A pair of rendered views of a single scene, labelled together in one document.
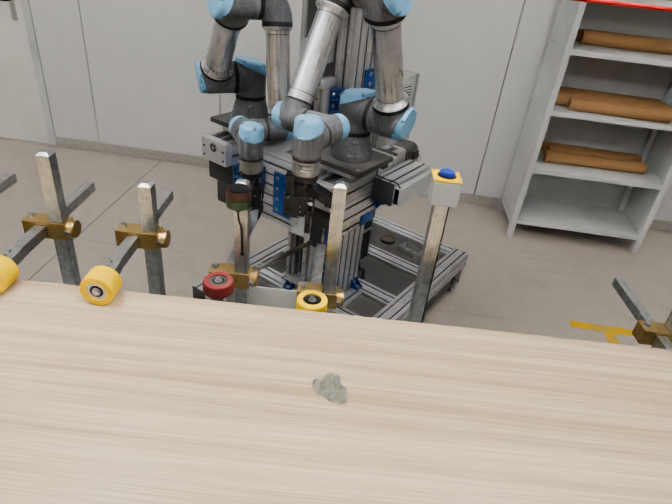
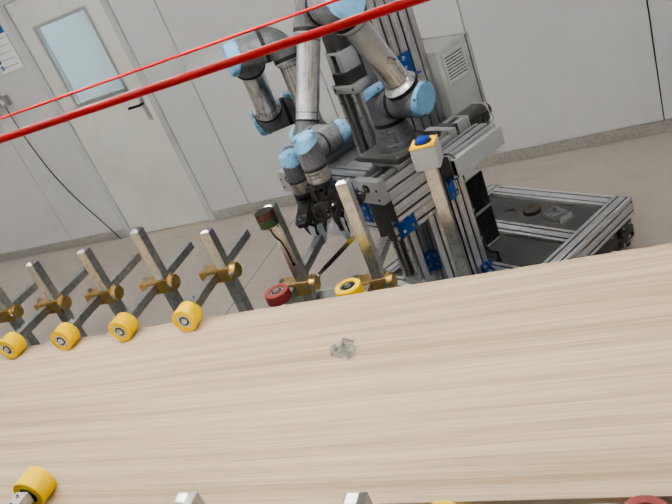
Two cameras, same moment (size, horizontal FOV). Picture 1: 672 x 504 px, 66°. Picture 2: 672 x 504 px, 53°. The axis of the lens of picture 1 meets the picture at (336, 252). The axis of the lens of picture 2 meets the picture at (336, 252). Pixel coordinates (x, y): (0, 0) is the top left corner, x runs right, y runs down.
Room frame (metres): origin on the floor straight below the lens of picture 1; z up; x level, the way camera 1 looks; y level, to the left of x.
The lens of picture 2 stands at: (-0.45, -0.71, 1.83)
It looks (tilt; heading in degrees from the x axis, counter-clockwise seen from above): 26 degrees down; 26
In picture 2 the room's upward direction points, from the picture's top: 23 degrees counter-clockwise
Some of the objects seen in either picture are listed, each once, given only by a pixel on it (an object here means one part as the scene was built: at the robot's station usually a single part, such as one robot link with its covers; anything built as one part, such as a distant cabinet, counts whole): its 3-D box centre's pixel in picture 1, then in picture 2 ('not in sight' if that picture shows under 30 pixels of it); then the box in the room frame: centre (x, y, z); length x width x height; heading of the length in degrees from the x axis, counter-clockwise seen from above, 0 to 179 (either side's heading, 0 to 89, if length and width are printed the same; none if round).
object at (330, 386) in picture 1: (330, 385); (341, 346); (0.76, -0.02, 0.91); 0.09 x 0.07 x 0.02; 29
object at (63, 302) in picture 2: not in sight; (53, 304); (1.19, 1.28, 0.95); 0.14 x 0.06 x 0.05; 91
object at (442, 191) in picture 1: (443, 189); (427, 154); (1.21, -0.25, 1.18); 0.07 x 0.07 x 0.08; 1
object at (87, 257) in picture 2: not in sight; (115, 303); (1.19, 1.01, 0.90); 0.04 x 0.04 x 0.48; 1
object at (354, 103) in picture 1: (358, 109); (384, 100); (1.74, -0.02, 1.21); 0.13 x 0.12 x 0.14; 59
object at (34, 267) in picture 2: not in sight; (64, 314); (1.19, 1.26, 0.90); 0.04 x 0.04 x 0.48; 1
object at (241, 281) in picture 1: (234, 276); (298, 286); (1.20, 0.28, 0.85); 0.14 x 0.06 x 0.05; 91
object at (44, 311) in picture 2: not in sight; (52, 302); (1.21, 1.30, 0.95); 0.50 x 0.04 x 0.04; 1
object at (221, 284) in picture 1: (218, 295); (282, 304); (1.09, 0.30, 0.85); 0.08 x 0.08 x 0.11
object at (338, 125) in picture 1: (324, 128); (329, 136); (1.38, 0.07, 1.25); 0.11 x 0.11 x 0.08; 59
